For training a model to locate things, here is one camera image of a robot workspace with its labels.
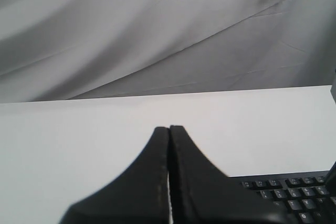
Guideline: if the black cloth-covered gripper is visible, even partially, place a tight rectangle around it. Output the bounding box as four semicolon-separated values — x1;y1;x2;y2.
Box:
325;162;336;196

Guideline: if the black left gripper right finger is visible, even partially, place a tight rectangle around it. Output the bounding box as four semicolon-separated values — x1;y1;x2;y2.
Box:
168;125;293;223

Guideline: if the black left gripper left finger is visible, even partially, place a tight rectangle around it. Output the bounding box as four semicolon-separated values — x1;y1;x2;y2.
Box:
60;127;169;224

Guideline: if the black Acer keyboard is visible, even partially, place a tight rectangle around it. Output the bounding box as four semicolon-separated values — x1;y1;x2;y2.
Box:
232;170;335;223

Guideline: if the grey backdrop cloth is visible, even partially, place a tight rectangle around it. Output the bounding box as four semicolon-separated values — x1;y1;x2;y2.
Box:
1;0;335;103

